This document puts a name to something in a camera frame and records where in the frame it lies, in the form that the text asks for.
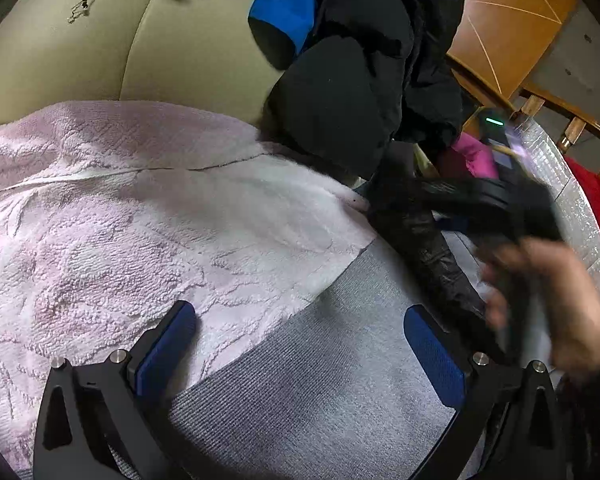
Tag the black matte coat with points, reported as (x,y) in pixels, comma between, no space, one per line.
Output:
(340,100)

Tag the magenta cushion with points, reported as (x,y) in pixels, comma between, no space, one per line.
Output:
(472,157)

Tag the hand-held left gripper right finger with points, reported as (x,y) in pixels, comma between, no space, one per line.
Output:
(432,355)

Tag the beige leather sofa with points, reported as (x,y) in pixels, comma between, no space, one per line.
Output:
(180,50)

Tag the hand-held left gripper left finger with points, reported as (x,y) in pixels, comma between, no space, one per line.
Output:
(167,345)

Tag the pink fleece garment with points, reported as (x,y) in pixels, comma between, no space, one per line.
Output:
(105,240)

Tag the grey knit garment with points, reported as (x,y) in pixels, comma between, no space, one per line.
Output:
(305,370)

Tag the person's right hand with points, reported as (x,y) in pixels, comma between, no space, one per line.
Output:
(570,305)

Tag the wooden chair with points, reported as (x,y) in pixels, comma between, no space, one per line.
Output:
(510,15)

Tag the silver foil mat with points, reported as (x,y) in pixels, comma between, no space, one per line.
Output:
(575,210)

